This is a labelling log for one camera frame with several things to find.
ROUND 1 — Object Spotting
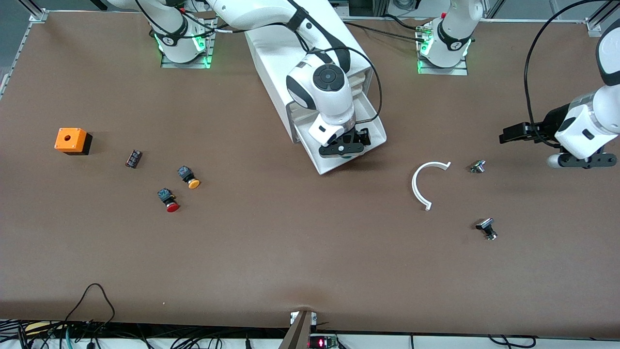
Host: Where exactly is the black cable bundle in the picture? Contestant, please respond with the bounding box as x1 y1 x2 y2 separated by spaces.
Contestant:
0 319 291 349

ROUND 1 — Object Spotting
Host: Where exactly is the thin black looped cable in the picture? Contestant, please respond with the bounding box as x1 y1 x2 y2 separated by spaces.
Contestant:
64 283 116 326

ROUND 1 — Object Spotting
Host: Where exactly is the white drawer cabinet shell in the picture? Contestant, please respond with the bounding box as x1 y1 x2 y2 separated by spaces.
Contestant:
245 12 374 144

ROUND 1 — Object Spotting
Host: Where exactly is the black table cable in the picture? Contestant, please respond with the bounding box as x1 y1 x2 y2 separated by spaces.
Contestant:
385 14 427 31
343 21 427 43

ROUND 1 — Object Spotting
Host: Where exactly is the small red display device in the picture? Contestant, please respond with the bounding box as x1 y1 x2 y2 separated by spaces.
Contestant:
309 333 338 349

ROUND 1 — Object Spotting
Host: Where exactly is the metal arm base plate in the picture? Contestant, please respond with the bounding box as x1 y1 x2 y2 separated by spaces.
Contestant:
160 12 217 69
417 24 469 76

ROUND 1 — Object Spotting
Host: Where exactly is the brown camera stand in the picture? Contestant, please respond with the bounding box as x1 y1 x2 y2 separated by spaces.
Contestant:
279 310 318 349

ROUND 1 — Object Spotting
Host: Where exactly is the white curved plastic arc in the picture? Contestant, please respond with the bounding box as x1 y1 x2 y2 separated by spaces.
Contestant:
412 161 452 211

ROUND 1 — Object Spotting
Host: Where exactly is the aluminium frame profile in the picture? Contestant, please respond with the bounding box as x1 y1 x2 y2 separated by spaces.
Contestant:
29 0 49 23
585 0 620 38

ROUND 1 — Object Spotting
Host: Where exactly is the red mushroom push button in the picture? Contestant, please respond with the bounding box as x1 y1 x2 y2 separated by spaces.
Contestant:
157 188 180 213

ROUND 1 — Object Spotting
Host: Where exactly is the orange black button enclosure box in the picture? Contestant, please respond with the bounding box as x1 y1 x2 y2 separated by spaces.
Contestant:
54 127 93 156

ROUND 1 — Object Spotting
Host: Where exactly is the yellow mushroom push button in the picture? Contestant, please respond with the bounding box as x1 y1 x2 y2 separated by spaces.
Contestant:
177 166 201 190

